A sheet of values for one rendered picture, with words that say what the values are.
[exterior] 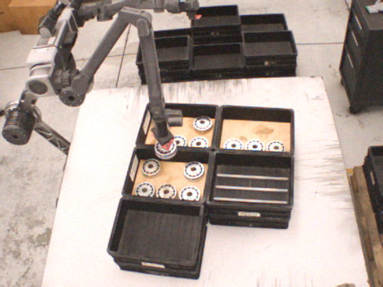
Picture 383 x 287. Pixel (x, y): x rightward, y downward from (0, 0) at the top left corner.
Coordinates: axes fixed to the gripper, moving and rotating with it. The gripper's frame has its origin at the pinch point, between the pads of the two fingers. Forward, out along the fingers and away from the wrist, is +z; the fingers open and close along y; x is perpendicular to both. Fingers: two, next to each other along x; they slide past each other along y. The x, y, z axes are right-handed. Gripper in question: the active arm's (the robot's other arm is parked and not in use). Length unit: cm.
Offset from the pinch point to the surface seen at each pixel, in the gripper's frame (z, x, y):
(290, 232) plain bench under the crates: 34, -30, -59
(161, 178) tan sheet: 22.3, 5.8, -0.6
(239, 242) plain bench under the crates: 34, -7, -47
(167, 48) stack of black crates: 57, -69, 123
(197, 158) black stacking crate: 17.4, -13.7, -4.1
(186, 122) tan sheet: 22.0, -24.1, 22.0
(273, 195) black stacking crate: 21, -31, -42
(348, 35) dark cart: 49, -189, 40
